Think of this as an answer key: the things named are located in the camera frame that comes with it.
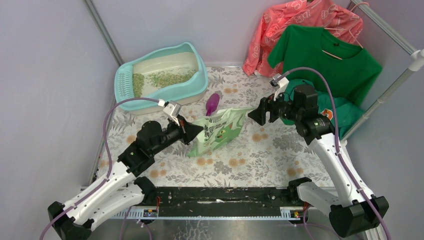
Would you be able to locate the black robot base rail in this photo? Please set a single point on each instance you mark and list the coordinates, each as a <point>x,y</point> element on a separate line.
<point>225,203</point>

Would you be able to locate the metal clothes rack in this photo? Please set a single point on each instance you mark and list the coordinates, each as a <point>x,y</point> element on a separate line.
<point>387,149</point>

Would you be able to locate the teal cat litter box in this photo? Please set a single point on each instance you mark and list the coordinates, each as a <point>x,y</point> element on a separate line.
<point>182,56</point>

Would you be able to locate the pink patterned garment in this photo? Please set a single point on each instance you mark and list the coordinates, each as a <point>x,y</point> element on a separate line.
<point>341,22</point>

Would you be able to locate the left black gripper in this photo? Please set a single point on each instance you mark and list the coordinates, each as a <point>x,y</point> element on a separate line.
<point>189,131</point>

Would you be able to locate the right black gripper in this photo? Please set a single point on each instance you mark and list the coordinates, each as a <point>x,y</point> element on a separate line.
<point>266,104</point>

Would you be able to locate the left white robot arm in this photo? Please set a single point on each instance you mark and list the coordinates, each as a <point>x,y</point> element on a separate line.
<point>122,186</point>

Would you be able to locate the green t-shirt on hanger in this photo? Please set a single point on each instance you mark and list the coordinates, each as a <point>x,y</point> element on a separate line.
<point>321,58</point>

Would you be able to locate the green cat litter bag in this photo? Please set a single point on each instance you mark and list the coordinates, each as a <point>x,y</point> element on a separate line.
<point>218,130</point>

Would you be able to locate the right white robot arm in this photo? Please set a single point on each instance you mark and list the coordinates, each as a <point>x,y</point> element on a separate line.
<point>355,208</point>

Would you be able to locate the purple litter scoop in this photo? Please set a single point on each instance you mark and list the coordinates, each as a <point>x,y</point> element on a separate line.
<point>212,104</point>

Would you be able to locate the green litter pile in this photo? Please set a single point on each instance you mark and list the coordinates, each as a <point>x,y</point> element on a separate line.
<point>147,83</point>

